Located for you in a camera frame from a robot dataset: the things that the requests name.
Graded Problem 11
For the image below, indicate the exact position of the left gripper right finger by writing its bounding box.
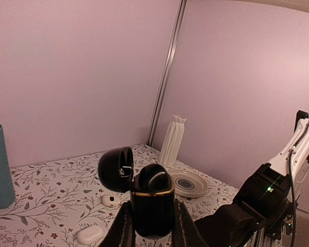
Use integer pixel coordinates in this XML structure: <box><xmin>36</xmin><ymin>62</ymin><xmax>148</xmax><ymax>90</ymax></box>
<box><xmin>171</xmin><ymin>200</ymin><xmax>208</xmax><ymax>247</ymax></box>

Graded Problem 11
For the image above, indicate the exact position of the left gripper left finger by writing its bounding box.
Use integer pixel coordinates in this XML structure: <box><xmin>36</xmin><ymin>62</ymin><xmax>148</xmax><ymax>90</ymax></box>
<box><xmin>98</xmin><ymin>202</ymin><xmax>135</xmax><ymax>247</ymax></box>

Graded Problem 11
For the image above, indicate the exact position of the black earbud charging case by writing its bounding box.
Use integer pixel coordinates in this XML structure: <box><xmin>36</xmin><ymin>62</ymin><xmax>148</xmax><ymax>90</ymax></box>
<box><xmin>98</xmin><ymin>147</ymin><xmax>175</xmax><ymax>239</ymax></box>

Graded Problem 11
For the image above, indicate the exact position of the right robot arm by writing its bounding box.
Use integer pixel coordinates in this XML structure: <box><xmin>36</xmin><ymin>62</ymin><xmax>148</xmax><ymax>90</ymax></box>
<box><xmin>195</xmin><ymin>111</ymin><xmax>309</xmax><ymax>246</ymax></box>

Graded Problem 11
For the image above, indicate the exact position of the flat white earbud case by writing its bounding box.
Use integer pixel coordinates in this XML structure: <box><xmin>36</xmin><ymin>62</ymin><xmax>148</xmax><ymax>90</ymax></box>
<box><xmin>77</xmin><ymin>225</ymin><xmax>104</xmax><ymax>245</ymax></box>

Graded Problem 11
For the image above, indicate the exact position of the white case with black window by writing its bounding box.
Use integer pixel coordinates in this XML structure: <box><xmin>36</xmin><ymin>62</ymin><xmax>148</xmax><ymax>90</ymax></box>
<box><xmin>101</xmin><ymin>195</ymin><xmax>122</xmax><ymax>208</ymax></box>

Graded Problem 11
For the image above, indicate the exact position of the swirl pattern plate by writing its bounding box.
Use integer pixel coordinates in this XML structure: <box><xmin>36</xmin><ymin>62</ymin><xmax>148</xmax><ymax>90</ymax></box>
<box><xmin>168</xmin><ymin>169</ymin><xmax>208</xmax><ymax>199</ymax></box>

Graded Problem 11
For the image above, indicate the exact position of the floral table mat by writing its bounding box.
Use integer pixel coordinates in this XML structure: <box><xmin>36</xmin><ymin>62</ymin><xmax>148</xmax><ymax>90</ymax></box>
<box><xmin>0</xmin><ymin>144</ymin><xmax>238</xmax><ymax>246</ymax></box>

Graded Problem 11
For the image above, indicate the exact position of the white ribbed vase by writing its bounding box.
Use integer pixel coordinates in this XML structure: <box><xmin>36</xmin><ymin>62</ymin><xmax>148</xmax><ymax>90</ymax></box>
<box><xmin>159</xmin><ymin>114</ymin><xmax>186</xmax><ymax>166</ymax></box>

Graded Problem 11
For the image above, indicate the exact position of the right metal frame post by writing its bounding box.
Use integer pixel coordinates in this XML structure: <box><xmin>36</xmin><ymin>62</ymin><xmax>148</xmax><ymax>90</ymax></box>
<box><xmin>146</xmin><ymin>0</ymin><xmax>187</xmax><ymax>147</ymax></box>

